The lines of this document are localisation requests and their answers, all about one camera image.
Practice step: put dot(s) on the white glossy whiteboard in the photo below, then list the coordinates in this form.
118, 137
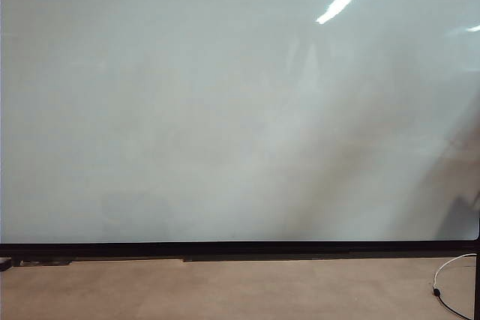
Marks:
187, 91

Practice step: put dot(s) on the black whiteboard bottom rail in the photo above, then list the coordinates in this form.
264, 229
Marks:
240, 249

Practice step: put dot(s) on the black whiteboard stand post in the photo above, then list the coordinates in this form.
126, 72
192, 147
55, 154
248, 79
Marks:
478, 282

